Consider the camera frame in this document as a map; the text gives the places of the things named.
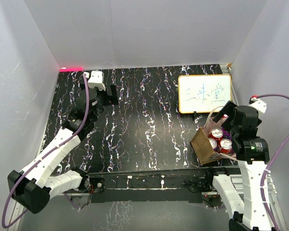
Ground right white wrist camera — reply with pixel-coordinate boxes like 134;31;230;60
249;95;267;114

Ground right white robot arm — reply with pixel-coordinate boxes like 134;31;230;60
205;101;278;231

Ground yellow framed whiteboard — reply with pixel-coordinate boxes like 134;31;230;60
178;74;232;114

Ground canvas bag with cat print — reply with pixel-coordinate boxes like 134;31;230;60
191;106;236;165

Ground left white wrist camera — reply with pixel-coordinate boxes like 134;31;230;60
88;71;106;91

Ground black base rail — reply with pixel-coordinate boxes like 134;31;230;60
88;166;241;204

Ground pink LED strip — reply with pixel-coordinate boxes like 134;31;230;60
60;67;83;72

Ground red coke can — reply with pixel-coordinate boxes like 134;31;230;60
208;128;223;141
219;139;234;154

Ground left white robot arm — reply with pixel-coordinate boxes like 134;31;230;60
8;85;118;214

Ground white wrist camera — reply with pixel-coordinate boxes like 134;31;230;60
88;71;106;91
249;95;267;114

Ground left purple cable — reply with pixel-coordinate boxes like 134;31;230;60
1;72;90;229

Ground purple Fanta can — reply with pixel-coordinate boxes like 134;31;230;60
208;138;219;152

